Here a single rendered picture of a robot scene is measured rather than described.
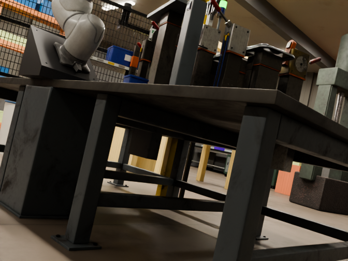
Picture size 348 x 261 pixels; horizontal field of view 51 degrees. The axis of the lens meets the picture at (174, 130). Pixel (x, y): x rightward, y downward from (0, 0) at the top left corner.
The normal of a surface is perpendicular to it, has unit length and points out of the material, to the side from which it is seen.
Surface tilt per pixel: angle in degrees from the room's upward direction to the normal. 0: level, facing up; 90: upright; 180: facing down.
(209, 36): 90
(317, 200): 90
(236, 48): 90
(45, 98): 90
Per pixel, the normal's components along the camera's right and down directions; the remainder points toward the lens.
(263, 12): 0.70, 0.12
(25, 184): -0.68, -0.18
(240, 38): 0.44, 0.05
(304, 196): -0.84, -0.21
